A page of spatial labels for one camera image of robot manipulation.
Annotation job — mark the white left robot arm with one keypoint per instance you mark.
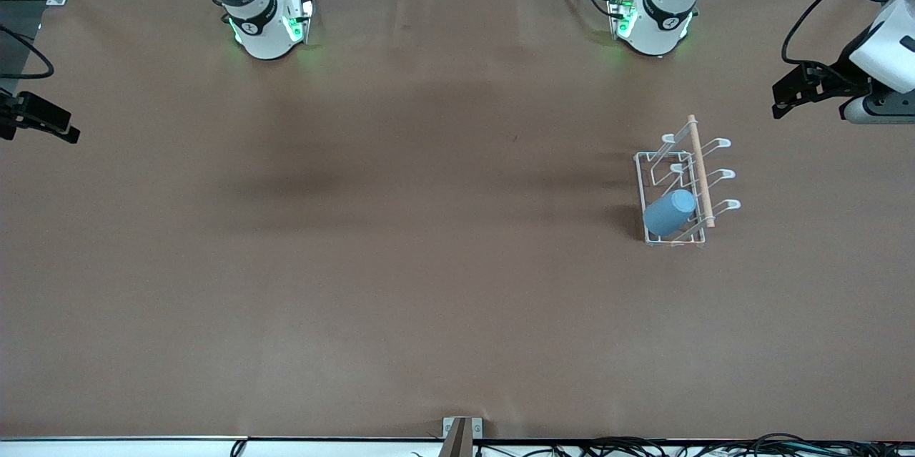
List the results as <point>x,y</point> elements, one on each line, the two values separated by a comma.
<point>661,13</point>

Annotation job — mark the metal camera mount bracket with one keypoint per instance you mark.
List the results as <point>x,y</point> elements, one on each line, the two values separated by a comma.
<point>461,435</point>

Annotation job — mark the blue plastic cup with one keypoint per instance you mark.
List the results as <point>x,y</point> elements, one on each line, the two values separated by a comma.
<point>668,214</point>

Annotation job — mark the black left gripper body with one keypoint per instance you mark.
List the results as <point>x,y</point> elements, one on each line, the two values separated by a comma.
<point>838,78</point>

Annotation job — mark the brown table cover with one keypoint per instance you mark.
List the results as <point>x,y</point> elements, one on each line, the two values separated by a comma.
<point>457,300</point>

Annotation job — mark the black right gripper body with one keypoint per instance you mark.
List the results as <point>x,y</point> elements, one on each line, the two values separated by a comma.
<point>8,118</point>

